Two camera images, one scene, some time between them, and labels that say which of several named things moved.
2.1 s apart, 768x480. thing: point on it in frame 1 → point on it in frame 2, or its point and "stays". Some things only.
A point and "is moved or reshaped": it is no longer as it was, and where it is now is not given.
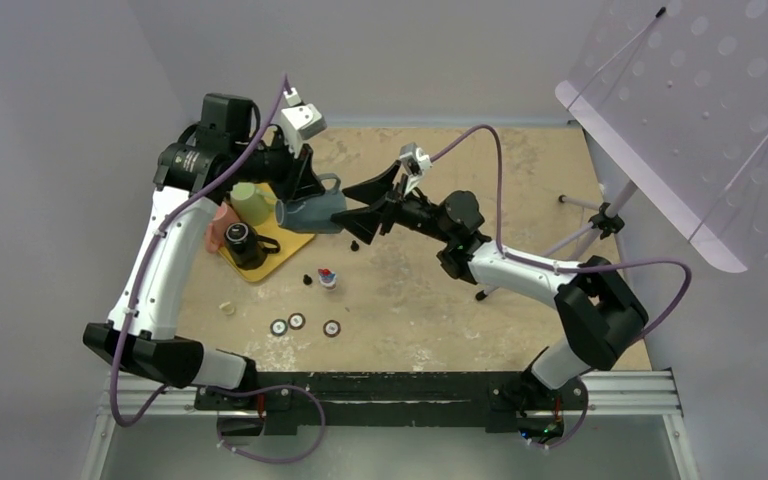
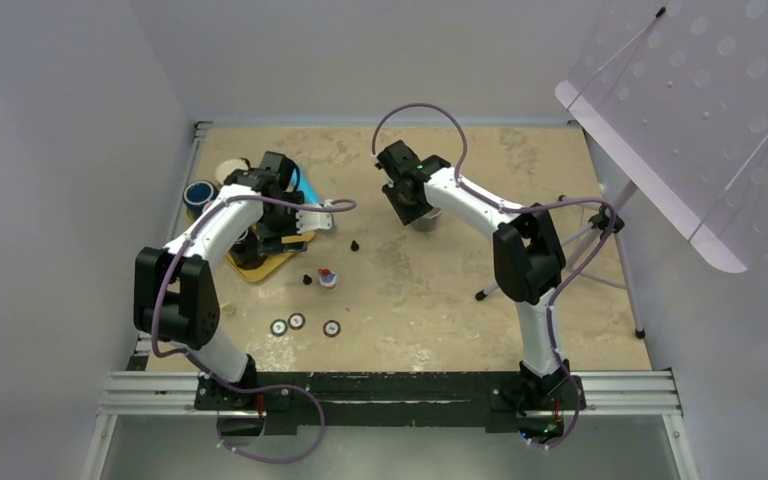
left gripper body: [275, 165] → [274, 226]
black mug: [248, 249] stays
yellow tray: [291, 243] stays
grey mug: [312, 213] is moved or reshaped
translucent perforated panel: [704, 105] stays
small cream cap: [227, 308] stays
